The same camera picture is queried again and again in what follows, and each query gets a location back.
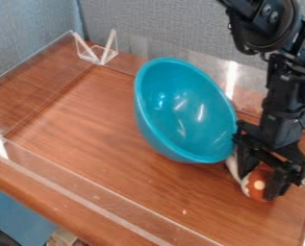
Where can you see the blue plastic bowl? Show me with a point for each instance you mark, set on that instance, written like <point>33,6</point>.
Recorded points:
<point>184,113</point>

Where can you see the clear acrylic front barrier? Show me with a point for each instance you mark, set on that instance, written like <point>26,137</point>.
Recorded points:
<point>84,206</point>

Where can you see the clear acrylic barrier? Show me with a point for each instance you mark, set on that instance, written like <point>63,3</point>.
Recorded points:
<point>242,81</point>
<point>84,206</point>

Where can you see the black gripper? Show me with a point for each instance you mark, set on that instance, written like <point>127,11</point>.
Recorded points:
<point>271,142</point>

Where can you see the clear acrylic back barrier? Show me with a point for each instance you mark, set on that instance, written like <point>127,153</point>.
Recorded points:
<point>242,81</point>

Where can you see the white and brown toy mushroom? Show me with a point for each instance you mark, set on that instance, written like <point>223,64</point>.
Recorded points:
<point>255,181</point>

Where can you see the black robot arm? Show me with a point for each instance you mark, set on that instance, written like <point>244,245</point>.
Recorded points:
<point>268,28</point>

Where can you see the clear acrylic corner bracket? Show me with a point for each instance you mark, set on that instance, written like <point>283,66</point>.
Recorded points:
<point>97,54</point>

